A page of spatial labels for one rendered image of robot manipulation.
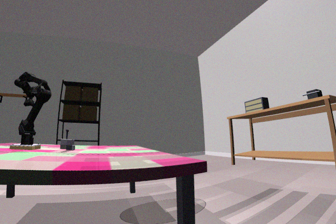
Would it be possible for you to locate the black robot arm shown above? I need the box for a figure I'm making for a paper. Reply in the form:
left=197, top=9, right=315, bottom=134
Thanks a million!
left=14, top=72, right=51, bottom=145

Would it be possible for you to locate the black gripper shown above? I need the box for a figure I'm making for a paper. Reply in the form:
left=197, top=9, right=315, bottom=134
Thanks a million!
left=23, top=86, right=37, bottom=106

